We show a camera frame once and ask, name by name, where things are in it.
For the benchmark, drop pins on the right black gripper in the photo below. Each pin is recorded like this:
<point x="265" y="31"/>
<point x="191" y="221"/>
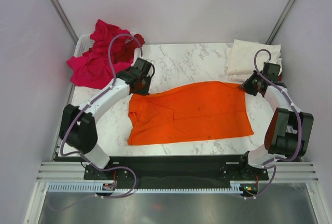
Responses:
<point x="246" y="86"/>

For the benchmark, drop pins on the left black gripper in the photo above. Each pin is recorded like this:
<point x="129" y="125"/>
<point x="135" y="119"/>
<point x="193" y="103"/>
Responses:
<point x="146" y="91"/>

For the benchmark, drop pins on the orange t shirt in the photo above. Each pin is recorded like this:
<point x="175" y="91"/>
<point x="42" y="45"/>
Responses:
<point x="196" y="112"/>

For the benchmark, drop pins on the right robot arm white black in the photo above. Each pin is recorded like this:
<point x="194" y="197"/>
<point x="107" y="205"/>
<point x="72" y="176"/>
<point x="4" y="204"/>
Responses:
<point x="287" y="136"/>

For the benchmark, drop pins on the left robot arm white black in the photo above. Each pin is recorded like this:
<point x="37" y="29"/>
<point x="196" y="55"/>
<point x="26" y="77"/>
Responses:
<point x="78" y="124"/>

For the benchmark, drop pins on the folded white t shirt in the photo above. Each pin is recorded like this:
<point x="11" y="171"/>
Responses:
<point x="244" y="77"/>

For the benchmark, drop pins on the dark red t shirt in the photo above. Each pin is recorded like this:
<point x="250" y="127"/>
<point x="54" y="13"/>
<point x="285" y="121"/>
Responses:
<point x="122" y="50"/>

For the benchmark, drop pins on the folded cream t shirt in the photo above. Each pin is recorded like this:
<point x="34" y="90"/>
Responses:
<point x="240" y="57"/>

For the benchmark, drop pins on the pink red t shirt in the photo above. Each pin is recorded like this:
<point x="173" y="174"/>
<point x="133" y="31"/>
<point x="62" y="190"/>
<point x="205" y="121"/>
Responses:
<point x="92" y="69"/>

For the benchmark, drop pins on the white laundry basket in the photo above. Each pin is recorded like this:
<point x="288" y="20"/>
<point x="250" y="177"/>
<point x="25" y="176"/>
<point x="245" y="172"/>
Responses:
<point x="84" y="43"/>

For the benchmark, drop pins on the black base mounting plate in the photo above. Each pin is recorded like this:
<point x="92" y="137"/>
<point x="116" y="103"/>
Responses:
<point x="178" y="171"/>

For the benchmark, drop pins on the aluminium cross extrusion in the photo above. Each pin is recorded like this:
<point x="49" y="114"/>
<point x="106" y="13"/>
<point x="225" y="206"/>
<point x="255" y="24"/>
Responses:
<point x="286" y="172"/>

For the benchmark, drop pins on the right aluminium frame post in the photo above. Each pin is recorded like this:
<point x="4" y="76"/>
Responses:
<point x="280" y="21"/>

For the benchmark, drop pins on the aluminium frame post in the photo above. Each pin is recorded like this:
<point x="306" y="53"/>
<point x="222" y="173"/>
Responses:
<point x="64" y="19"/>
<point x="280" y="21"/>

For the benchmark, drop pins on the left aluminium frame post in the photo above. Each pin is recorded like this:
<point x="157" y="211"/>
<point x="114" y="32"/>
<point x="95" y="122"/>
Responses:
<point x="64" y="19"/>

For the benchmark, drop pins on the white slotted cable duct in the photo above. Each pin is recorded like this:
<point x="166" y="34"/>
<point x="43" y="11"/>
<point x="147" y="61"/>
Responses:
<point x="94" y="187"/>

